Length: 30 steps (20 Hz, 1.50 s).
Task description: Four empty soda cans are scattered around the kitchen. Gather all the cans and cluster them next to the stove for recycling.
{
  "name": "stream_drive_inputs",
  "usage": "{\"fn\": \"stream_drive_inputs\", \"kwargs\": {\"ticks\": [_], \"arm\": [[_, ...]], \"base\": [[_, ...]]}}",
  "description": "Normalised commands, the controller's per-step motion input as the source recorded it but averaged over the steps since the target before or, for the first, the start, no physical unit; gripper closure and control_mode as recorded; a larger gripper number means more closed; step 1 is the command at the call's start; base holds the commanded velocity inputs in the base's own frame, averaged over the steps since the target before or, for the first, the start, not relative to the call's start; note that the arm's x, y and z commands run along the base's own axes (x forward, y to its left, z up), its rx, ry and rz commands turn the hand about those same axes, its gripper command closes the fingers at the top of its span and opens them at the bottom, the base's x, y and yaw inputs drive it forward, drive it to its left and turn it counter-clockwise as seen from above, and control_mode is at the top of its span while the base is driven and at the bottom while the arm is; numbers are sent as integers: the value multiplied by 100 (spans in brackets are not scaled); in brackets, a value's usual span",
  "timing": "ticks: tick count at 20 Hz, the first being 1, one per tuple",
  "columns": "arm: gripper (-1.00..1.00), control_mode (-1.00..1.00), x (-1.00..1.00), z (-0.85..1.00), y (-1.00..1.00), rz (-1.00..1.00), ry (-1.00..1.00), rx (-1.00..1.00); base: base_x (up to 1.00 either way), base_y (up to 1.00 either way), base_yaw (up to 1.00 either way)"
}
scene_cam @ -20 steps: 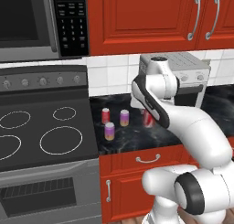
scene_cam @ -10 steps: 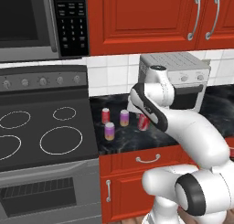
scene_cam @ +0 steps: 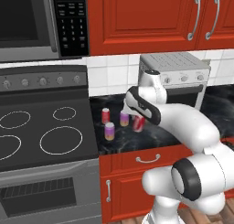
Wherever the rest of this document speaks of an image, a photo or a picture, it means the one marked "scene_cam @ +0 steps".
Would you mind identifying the silver drawer handle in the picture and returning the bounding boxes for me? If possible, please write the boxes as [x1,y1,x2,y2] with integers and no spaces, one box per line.
[135,154,162,165]

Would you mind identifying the red drawer front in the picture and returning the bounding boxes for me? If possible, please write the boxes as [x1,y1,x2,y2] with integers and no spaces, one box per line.
[99,143,196,177]

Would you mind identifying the silver base cupboard handle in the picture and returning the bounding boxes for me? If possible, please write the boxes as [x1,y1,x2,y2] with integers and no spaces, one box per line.
[105,179,112,203]

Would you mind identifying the grey oven door handle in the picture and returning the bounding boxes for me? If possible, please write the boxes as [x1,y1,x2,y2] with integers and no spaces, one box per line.
[0,160,101,182]

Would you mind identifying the red base cupboard door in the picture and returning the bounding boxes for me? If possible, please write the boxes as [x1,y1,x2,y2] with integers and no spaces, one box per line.
[100,168,163,224]

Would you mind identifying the narrow red cupboard door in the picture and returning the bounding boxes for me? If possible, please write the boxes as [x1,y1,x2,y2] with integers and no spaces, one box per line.
[196,0,234,51]

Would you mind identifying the silver toaster oven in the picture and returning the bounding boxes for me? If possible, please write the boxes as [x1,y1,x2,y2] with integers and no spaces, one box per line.
[137,52,212,112]

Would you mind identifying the purple and orange soda can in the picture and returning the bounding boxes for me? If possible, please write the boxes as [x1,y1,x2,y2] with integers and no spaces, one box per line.
[104,122,116,142]

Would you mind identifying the grey microwave door handle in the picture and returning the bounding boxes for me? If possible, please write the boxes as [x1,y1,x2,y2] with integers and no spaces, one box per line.
[41,0,59,54]

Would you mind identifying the purple and yellow soda can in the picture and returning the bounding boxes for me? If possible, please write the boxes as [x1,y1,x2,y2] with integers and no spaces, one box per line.
[119,110,130,128]

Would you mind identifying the grey and black microwave oven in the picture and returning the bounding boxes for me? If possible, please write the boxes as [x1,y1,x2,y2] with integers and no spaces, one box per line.
[0,0,90,63]

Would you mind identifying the red soda can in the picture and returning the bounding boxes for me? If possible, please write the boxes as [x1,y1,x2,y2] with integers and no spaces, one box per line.
[101,107,112,125]
[133,114,146,133]

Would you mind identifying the black and grey stove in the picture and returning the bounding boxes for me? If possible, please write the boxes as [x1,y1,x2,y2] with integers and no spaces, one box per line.
[0,64,102,224]

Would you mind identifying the silver cupboard door handle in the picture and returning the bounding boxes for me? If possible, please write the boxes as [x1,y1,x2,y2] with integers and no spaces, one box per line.
[186,0,203,41]
[204,0,221,41]

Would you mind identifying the grey oven door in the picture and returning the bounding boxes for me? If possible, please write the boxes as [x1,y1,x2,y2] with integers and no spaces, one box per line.
[0,159,102,224]

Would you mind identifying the wide red cupboard door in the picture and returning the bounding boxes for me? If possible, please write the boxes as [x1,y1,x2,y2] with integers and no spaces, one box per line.
[87,0,208,57]

